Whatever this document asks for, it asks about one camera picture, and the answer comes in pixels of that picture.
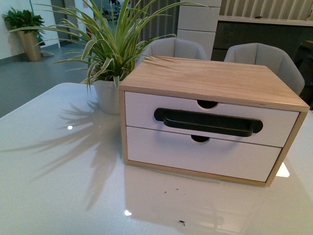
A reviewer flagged green spider plant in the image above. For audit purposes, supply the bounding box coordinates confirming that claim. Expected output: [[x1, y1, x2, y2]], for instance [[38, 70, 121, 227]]
[[7, 0, 211, 94]]

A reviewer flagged wooden drawer cabinet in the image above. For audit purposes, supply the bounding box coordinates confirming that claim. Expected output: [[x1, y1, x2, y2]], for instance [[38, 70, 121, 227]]
[[119, 57, 309, 187]]

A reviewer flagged black drawer handle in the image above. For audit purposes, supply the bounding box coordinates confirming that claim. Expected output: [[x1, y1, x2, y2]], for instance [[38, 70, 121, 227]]
[[154, 108, 263, 137]]

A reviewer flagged tan floor planter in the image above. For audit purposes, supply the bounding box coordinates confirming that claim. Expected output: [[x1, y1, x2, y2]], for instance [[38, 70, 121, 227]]
[[17, 31, 42, 62]]

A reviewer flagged white drawer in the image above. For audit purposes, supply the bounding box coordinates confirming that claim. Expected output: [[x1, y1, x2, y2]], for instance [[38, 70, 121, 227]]
[[127, 127, 281, 182], [125, 92, 299, 147]]

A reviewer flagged grey chair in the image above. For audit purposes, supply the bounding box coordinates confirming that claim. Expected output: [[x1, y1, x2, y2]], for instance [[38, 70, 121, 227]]
[[224, 43, 305, 95], [136, 37, 208, 66]]

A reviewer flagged dark sideboard counter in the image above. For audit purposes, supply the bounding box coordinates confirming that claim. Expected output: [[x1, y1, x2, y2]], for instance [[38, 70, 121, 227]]
[[211, 21, 313, 61]]

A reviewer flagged white plant pot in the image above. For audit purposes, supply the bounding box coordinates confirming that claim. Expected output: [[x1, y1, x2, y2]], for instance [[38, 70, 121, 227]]
[[93, 80, 120, 115]]

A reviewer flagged grey chair left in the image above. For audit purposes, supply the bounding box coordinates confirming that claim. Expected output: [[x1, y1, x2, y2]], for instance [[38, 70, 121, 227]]
[[136, 37, 208, 66]]

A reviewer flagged white pillar cabinet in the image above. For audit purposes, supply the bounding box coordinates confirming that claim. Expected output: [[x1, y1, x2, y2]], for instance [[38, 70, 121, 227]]
[[177, 0, 222, 59]]

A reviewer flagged background potted plant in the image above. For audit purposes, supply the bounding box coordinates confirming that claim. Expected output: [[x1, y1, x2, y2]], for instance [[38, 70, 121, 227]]
[[2, 7, 45, 36]]

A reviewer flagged grey chair right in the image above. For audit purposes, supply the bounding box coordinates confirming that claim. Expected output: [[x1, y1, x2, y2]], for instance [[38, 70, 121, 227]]
[[224, 43, 305, 95]]

